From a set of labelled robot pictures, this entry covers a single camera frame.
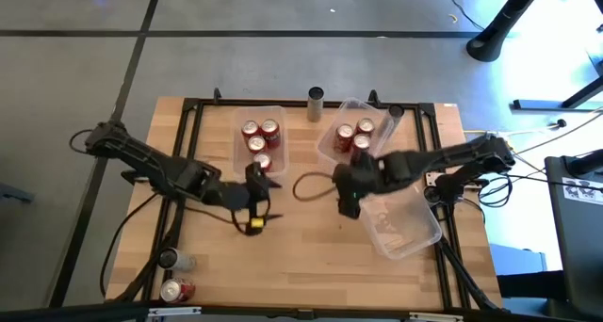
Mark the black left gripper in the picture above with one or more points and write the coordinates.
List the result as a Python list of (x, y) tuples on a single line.
[(226, 197)]

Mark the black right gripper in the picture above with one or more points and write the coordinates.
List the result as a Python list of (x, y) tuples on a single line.
[(360, 176)]

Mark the red Coca-Cola can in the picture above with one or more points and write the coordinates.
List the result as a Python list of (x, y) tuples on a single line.
[(365, 125), (176, 290), (361, 143), (345, 137)]

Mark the red Fanta can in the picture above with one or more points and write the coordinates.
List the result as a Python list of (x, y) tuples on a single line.
[(263, 161), (250, 129), (270, 133), (256, 144)]

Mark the clear plastic bin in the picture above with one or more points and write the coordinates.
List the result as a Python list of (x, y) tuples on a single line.
[(405, 228), (351, 112), (242, 164)]

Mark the tall white Celsius can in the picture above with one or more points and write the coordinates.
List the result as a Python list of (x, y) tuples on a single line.
[(176, 260), (315, 107)]

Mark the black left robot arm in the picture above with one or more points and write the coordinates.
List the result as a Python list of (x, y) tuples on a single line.
[(141, 155)]

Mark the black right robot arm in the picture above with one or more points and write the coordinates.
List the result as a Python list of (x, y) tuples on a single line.
[(452, 155)]

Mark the metal mounting plate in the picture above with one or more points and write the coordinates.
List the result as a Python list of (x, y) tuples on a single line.
[(431, 178)]

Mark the aluminium extrusion bar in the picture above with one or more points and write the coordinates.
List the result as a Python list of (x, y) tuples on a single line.
[(435, 317), (174, 311)]

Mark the black stand leg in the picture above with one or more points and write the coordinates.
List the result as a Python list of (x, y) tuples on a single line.
[(499, 25), (532, 105)]

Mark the white marker label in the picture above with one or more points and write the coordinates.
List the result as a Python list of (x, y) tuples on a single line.
[(581, 190)]

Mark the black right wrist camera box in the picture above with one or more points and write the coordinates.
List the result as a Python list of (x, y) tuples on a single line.
[(349, 206)]

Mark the black metal table frame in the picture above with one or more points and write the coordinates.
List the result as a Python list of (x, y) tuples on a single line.
[(282, 102)]

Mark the black camera mount beam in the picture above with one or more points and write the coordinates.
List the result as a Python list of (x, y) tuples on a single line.
[(94, 312)]

